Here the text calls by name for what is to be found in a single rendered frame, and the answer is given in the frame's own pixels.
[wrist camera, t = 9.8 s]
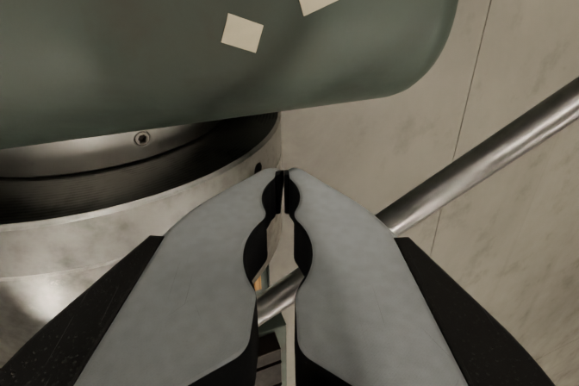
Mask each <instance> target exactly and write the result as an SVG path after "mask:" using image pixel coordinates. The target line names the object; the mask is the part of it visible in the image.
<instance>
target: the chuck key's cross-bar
mask: <svg viewBox="0 0 579 386"><path fill-rule="evenodd" d="M577 119H579V77H577V78H575V79H574V80H572V81H571V82H569V83H568V84H566V85H565V86H564V87H563V88H561V89H560V90H558V91H556V92H555V93H553V94H552V95H550V96H548V97H547V98H546V99H545V100H544V101H542V102H541V103H539V104H537V105H536V106H534V107H533V108H531V109H529V110H528V111H527V112H526V113H525V114H523V115H521V116H520V117H518V118H517V119H515V120H514V121H512V122H510V123H509V124H507V125H506V127H504V128H502V129H501V130H499V131H498V132H496V133H495V134H493V135H491V136H490V137H488V138H487V139H486V140H485V141H483V142H482V143H480V144H479V145H477V146H475V147H474V148H472V149H471V150H469V151H468V152H467V153H466V154H464V155H463V156H461V157H460V158H458V159H456V160H455V161H453V162H452V163H450V164H449V165H448V166H447V167H445V168H444V169H442V170H441V171H439V172H437V173H436V174H434V175H433V176H431V177H430V178H428V179H427V180H426V181H425V182H423V183H422V184H420V185H418V186H417V187H415V188H414V189H412V190H410V191H409V192H408V193H407V194H406V195H404V196H402V197H401V198H399V199H398V200H396V201H395V202H393V203H391V204H390V205H389V206H388V207H387V208H385V209H383V210H382V211H380V212H379V213H377V214H376V215H375V217H376V218H378V219H379V220H380V221H381V222H382V223H383V224H384V225H385V226H387V227H388V228H389V229H390V230H391V231H392V232H393V233H394V234H395V235H396V236H399V235H400V234H402V233H404V232H405V231H407V230H408V229H410V228H411V227H413V226H414V225H416V224H417V223H419V222H420V221H422V220H424V219H425V218H427V217H428V216H429V215H431V214H433V213H434V212H436V211H437V210H439V209H441V208H442V207H444V206H445V205H446V204H448V203H449V202H451V201H453V200H454V199H456V198H457V197H459V196H461V195H462V194H463V193H465V192H466V191H468V190H470V189H471V188H473V187H474V186H476V185H477V184H479V183H481V182H482V181H483V180H485V179H486V178H488V177H490V176H491V175H493V174H494V173H496V172H498V171H499V170H500V169H502V168H503V167H505V166H506V165H508V164H510V163H511V162H513V161H515V160H516V159H517V158H519V157H520V156H522V155H523V154H525V153H527V152H529V151H530V150H532V149H533V148H534V147H536V146H537V145H539V144H540V143H542V142H543V141H545V140H547V139H549V138H550V137H552V135H554V134H556V133H557V132H559V131H560V130H562V129H564V128H566V127H567V126H569V125H570V124H571V123H572V122H574V121H576V120H577ZM303 278H305V276H303V274H302V272H301V270H300V268H299V267H298V268H296V269H295V270H293V271H292V272H291V273H290V274H288V275H287V276H285V277H283V278H282V279H280V280H279V281H277V282H276V283H274V284H273V285H272V286H270V287H269V288H268V289H266V290H264V291H263V292H261V293H260V294H258V295H257V296H256V297H257V310H258V326H261V325H262V324H264V323H265V322H267V321H268V320H269V319H271V318H272V317H274V316H275V315H277V314H279V313H281V312H282V311H284V310H285V309H286V308H288V307H289V306H291V305H293V304H294V303H295V299H296V292H297V290H298V288H299V286H300V283H301V281H302V280H303Z"/></svg>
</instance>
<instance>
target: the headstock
mask: <svg viewBox="0 0 579 386"><path fill-rule="evenodd" d="M457 6H458V0H338V1H336V2H334V3H331V4H328V5H327V6H325V7H323V8H321V9H318V10H316V11H315V12H312V13H310V14H308V15H306V16H303V13H302V8H301V5H300V2H299V0H0V150H1V149H7V148H14V147H20V146H32V145H39V144H45V143H52V142H58V141H65V140H76V139H83V138H90V137H96V136H103V135H109V134H121V133H127V132H134V131H140V130H147V129H154V128H165V127H172V126H178V125H185V124H191V123H198V122H205V121H216V120H223V119H229V118H235V117H242V116H249V115H261V114H267V113H274V112H280V111H286V110H293V109H305V108H312V107H318V106H325V105H331V104H337V103H349V102H356V101H363V100H369V99H376V98H382V97H389V96H392V95H394V94H397V93H400V92H403V91H405V90H407V89H408V88H410V87H411V86H412V85H414V84H415V83H416V82H418V81H419V80H420V79H421V78H422V77H423V76H424V75H425V74H426V73H427V72H428V71H429V70H430V69H431V68H432V66H433V65H434V64H435V62H436V61H437V59H438V57H439V56H440V54H441V52H442V51H443V49H444V47H445V43H446V42H447V40H448V37H449V35H450V32H451V28H452V25H453V22H454V18H455V15H456V11H457ZM228 13H229V14H232V15H235V16H238V17H241V18H244V19H247V20H249V21H252V22H256V23H258V24H261V25H264V26H263V30H262V33H261V36H260V39H259V43H258V48H257V51H256V53H254V52H250V51H247V50H245V49H242V48H238V47H234V46H231V45H228V44H225V43H222V42H221V38H222V35H223V31H224V28H225V24H226V20H227V14H228Z"/></svg>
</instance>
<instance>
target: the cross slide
mask: <svg viewBox="0 0 579 386"><path fill-rule="evenodd" d="M281 359H282V350H281V346H280V345H279V342H278V339H277V336H276V334H275V333H270V334H267V335H265V336H262V337H259V349H258V363H257V372H256V378H257V379H256V380H255V385H254V386H282V361H281Z"/></svg>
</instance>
